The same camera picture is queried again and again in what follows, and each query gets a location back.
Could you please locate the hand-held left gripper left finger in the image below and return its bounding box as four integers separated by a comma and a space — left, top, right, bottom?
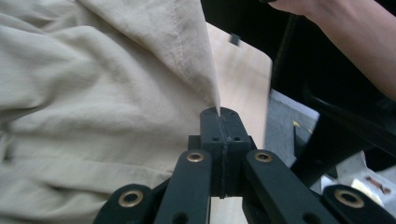
188, 106, 226, 199

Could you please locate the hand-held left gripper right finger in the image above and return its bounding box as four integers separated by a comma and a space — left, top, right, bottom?
219, 106, 258, 198

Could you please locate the beige cloth garment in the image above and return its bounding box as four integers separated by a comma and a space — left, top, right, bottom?
0, 0, 222, 224

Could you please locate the grey tape strip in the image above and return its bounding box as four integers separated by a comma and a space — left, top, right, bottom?
229, 33, 243, 48

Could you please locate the white paper scrap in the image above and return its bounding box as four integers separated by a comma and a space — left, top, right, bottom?
349, 174, 394, 208

